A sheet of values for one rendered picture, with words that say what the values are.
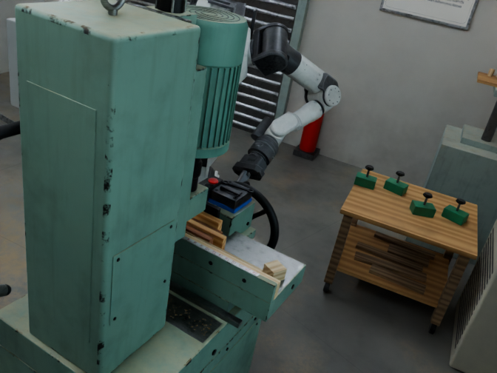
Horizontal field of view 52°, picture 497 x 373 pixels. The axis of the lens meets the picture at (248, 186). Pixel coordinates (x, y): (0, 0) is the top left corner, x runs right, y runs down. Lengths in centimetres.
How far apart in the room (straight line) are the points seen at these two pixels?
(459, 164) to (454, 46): 109
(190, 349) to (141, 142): 55
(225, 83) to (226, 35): 10
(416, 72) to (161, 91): 336
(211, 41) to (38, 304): 66
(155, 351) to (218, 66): 66
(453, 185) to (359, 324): 113
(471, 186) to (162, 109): 264
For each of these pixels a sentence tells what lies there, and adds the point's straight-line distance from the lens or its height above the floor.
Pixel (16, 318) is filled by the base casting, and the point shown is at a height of 80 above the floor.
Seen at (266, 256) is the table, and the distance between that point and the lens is 141.
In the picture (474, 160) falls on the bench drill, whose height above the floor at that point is 67.
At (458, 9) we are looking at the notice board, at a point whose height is 137.
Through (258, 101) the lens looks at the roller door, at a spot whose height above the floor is 30.
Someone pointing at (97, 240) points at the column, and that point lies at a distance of 95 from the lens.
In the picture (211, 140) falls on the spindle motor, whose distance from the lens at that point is 117.
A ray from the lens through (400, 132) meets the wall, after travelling 425.
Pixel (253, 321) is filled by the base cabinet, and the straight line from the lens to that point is 152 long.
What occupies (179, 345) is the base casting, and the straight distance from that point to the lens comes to 126.
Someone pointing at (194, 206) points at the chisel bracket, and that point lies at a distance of 130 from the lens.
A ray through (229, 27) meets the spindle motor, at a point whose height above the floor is 150.
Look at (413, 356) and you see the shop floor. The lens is 268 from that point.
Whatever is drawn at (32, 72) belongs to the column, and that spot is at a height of 142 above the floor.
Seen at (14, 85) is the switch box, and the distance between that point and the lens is 104.
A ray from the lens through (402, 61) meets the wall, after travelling 413.
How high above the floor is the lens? 171
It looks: 28 degrees down
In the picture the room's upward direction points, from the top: 11 degrees clockwise
